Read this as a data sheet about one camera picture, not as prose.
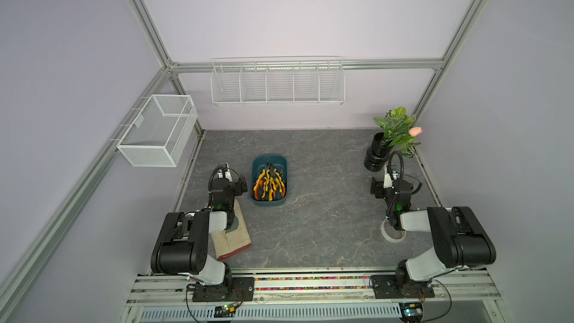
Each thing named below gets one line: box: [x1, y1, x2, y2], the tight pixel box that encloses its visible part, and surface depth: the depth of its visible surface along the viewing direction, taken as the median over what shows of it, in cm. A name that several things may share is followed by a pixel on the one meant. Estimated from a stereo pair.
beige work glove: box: [210, 198, 252, 261], surface depth 86 cm
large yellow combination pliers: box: [267, 162, 287, 202], surface depth 96 cm
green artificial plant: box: [372, 106, 421, 158], surface depth 88 cm
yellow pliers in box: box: [253, 168, 275, 202], surface depth 96 cm
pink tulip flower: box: [408, 126, 424, 137], surface depth 83 cm
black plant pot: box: [363, 132, 394, 172], surface depth 101 cm
